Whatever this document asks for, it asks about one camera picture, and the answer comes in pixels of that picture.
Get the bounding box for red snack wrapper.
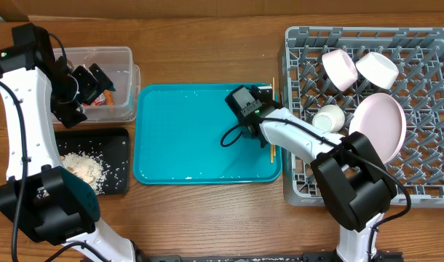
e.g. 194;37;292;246
82;64;107;107

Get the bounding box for orange carrot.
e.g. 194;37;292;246
103;90;114;106

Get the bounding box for small white cup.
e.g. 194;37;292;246
312;105;345;132

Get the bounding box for rice and peanut shells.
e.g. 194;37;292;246
57;140;129;196

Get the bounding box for white bowl with food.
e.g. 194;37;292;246
355;52;399;90

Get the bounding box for large pink plate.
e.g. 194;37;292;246
349;93;406;164

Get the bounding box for wooden chopstick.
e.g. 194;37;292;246
270;144;274;164
271;76;277;159

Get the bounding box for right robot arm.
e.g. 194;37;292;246
225;86;397;261

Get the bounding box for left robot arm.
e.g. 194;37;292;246
0;43;145;261

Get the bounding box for grey dishwasher rack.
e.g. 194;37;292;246
280;26;444;208

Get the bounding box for clear plastic bin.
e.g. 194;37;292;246
65;47;140;123

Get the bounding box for black tray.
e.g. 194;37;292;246
55;128;130;195

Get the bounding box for teal serving tray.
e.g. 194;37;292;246
132;83;282;185

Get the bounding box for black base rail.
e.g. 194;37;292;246
134;250;405;262

